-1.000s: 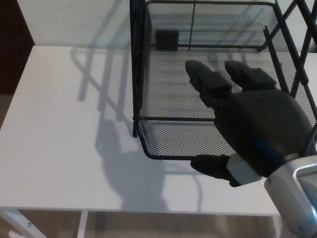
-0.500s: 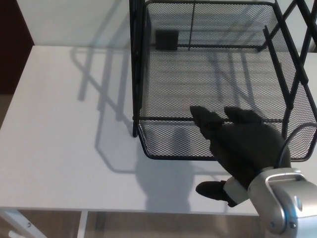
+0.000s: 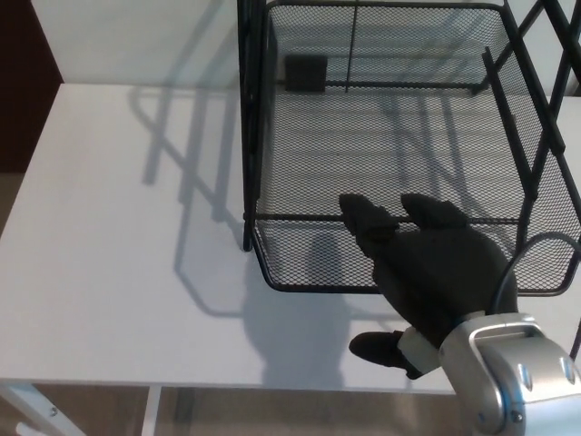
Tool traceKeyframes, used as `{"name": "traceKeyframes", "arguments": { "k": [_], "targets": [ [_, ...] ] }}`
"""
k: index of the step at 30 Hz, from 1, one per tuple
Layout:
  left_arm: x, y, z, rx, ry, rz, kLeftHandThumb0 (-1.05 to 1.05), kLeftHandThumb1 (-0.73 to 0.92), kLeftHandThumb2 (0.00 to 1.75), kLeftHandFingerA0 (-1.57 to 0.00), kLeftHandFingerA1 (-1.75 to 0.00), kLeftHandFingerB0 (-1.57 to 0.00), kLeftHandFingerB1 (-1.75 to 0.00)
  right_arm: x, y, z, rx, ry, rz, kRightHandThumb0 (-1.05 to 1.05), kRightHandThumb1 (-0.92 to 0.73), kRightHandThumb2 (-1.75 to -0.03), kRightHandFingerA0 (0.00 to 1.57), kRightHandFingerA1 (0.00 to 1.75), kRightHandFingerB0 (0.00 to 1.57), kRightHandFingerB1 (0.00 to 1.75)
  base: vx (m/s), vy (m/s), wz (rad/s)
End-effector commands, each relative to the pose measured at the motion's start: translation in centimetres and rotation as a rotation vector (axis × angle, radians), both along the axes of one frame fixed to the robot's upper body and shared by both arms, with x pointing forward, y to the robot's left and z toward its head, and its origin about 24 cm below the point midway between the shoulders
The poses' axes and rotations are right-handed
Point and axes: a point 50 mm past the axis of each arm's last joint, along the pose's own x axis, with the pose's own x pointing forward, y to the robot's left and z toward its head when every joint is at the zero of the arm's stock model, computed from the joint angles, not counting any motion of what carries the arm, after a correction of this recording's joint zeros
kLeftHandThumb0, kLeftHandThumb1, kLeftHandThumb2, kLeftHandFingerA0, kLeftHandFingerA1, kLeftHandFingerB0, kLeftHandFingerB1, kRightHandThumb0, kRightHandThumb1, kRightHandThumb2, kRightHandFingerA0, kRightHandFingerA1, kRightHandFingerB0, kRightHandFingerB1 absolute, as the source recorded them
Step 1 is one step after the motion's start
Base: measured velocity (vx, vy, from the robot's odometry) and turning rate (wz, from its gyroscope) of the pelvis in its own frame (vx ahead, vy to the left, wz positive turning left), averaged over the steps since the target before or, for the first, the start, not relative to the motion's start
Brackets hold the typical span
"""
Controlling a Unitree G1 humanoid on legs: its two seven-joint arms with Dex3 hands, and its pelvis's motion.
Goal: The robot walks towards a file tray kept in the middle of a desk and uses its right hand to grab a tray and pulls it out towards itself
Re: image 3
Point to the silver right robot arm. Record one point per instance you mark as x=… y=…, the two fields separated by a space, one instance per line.
x=522 y=372

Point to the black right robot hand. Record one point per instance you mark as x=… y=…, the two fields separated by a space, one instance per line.
x=445 y=272

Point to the dark brown wooden panel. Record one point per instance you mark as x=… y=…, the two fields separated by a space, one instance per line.
x=22 y=91

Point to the black mesh file tray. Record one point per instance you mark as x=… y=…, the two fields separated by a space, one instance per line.
x=318 y=159

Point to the white cabinet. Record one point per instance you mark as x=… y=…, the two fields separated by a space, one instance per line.
x=136 y=36

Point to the white desk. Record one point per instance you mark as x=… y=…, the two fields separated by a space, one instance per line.
x=91 y=227

